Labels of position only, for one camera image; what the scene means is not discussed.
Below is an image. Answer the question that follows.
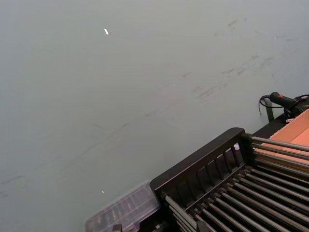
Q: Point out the black rack with steel bars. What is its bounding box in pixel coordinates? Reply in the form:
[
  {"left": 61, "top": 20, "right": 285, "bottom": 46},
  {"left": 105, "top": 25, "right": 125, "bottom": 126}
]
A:
[{"left": 112, "top": 127, "right": 309, "bottom": 232}]

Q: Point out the shallow brown cardboard tray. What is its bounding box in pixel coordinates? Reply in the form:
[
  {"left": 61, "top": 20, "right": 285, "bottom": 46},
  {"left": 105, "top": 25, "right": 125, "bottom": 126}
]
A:
[{"left": 253, "top": 109, "right": 309, "bottom": 170}]

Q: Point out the clear plastic case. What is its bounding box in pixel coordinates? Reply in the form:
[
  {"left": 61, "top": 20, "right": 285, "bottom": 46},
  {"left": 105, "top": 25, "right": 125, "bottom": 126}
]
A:
[{"left": 84, "top": 180, "right": 161, "bottom": 232}]

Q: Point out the black corded tool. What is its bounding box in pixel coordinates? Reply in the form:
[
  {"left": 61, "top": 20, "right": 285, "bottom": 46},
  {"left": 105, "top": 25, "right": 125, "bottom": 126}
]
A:
[{"left": 258, "top": 91, "right": 309, "bottom": 119}]

